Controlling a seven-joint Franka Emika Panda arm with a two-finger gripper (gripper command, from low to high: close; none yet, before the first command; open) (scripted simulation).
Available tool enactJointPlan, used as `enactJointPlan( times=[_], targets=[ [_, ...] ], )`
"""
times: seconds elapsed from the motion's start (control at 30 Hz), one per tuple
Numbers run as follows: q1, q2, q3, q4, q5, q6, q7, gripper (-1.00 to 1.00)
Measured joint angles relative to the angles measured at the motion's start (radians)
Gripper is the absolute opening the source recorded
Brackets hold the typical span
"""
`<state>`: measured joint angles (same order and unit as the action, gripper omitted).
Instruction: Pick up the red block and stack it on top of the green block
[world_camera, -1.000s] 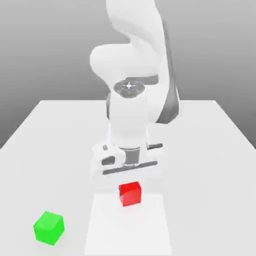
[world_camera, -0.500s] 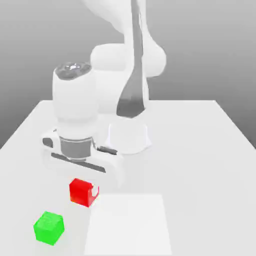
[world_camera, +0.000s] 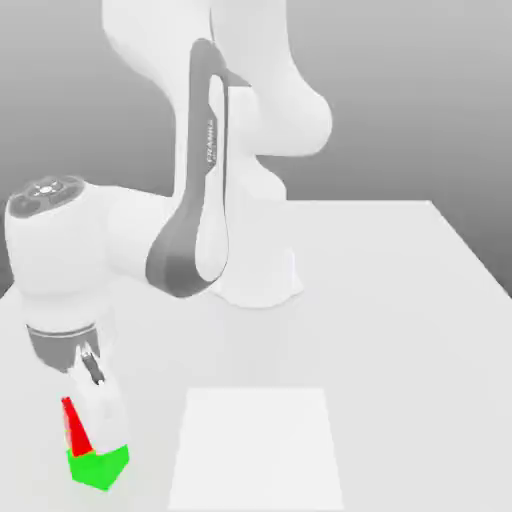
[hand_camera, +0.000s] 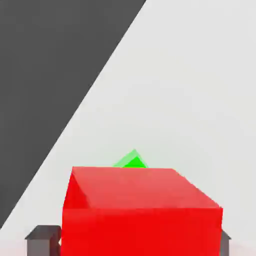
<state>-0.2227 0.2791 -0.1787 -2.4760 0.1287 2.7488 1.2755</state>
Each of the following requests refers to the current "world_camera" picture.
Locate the small red cube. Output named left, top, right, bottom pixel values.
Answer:
left=60, top=396, right=95, bottom=458

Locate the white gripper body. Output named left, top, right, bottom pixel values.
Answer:
left=67, top=353, right=130, bottom=457

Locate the small green cube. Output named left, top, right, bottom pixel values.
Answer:
left=66, top=444, right=131, bottom=492

